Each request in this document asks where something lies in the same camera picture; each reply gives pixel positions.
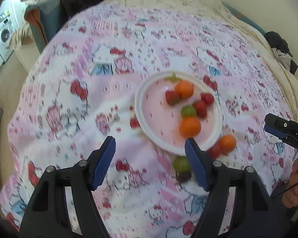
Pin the cream hanging cloth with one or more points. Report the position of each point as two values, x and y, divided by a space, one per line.
21 36

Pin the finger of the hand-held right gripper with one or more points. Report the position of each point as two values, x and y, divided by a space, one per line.
275 132
285 122

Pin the small orange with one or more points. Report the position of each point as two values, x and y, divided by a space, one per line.
184 89
227 143

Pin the pink strawberry-print plate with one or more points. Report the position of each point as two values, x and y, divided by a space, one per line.
161 119

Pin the red strawberry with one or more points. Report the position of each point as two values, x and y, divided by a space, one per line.
172 97
207 98
200 108
214 150

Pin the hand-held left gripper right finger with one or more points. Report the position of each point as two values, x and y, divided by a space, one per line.
196 163

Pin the striped cloth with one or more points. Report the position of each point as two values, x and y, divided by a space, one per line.
283 58

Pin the person's right hand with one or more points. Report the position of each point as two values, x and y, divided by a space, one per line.
291 188

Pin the pink cartoon printed blanket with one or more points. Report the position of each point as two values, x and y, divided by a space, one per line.
89 79

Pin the black clothing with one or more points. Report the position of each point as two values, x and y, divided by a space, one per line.
278 41

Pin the green grape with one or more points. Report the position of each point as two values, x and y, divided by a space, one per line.
188 111
181 164

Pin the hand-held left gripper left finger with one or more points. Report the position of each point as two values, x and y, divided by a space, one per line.
103 164

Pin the white washing machine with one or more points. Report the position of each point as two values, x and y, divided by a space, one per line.
2 36

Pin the large orange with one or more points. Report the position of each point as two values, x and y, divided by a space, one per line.
190 127

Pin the dark purple grape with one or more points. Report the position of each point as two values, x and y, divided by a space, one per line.
183 176

